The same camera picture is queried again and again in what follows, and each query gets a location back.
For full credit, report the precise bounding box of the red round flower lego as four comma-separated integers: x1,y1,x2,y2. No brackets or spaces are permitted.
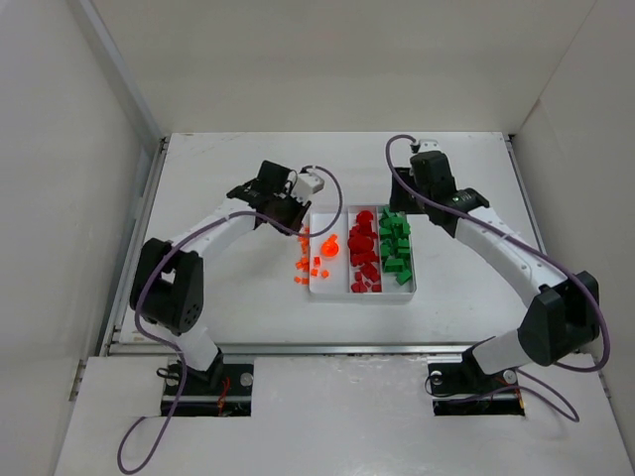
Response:
347,233,375,254

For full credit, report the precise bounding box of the dark red long lego brick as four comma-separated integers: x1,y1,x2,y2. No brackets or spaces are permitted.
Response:
350,251,379,267

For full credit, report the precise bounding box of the red half-round lego base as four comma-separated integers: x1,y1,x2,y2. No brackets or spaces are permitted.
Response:
355,210,374,226

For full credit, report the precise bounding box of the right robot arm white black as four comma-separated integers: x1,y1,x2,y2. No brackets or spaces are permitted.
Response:
390,151,608,386

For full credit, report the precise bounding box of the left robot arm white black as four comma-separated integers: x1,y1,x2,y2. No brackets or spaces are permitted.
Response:
129,161,324,387

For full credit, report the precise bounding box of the orange round lego piece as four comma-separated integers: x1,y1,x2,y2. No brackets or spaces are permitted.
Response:
319,234,339,259

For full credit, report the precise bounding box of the white three-compartment tray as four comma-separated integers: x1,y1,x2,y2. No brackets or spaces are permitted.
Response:
297,204,417,303

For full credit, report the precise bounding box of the green lego brick in tray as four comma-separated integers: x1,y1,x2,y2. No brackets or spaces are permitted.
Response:
395,269,413,286

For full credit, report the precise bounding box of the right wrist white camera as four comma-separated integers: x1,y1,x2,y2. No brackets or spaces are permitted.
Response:
410,139,441,154

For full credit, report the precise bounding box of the wrist white camera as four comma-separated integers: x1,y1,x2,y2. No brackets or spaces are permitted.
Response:
292,172,324,200
410,139,441,154

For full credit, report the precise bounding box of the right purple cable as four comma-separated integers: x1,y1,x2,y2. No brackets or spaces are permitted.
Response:
384,134,612,423

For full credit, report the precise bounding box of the purple cable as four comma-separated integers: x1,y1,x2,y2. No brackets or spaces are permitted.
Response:
116,166,344,475
384,134,612,423

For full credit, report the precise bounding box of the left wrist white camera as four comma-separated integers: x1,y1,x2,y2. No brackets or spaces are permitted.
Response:
292,172,324,200

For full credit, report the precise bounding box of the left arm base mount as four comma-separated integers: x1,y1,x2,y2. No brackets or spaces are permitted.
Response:
156,359,255,417

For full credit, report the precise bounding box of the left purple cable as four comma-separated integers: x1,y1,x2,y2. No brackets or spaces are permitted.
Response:
116,166,344,475

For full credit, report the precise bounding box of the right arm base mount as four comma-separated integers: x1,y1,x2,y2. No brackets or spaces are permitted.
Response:
425,361,525,417

